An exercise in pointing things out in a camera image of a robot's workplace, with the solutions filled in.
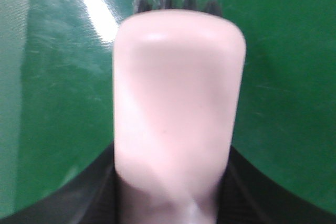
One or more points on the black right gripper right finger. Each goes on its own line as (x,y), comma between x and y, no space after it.
(248,196)

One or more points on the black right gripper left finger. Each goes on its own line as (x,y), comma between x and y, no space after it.
(88,198)

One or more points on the beige hand brush black bristles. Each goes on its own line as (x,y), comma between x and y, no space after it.
(176,82)

